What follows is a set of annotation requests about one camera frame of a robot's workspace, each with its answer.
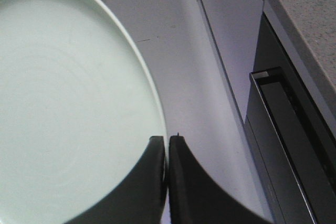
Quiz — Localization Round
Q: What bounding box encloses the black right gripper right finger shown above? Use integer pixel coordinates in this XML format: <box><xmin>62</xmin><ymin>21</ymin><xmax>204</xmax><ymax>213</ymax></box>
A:
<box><xmin>169</xmin><ymin>135</ymin><xmax>268</xmax><ymax>223</ymax></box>

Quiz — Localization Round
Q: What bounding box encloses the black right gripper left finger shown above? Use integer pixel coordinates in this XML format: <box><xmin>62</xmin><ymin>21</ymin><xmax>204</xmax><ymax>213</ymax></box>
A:
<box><xmin>68</xmin><ymin>136</ymin><xmax>166</xmax><ymax>223</ymax></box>

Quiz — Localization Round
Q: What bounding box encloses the light green ceramic plate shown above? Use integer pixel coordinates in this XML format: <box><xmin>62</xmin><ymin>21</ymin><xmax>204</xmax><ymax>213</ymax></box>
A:
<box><xmin>1</xmin><ymin>0</ymin><xmax>166</xmax><ymax>223</ymax></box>

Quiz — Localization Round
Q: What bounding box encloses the black built-in appliance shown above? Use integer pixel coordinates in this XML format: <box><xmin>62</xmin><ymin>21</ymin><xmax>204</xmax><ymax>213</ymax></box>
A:
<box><xmin>246</xmin><ymin>15</ymin><xmax>335</xmax><ymax>223</ymax></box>

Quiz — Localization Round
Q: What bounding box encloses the grey glossy kitchen cabinet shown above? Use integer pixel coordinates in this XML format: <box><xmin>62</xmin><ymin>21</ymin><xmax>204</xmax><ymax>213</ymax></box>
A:
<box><xmin>102</xmin><ymin>0</ymin><xmax>273</xmax><ymax>221</ymax></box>

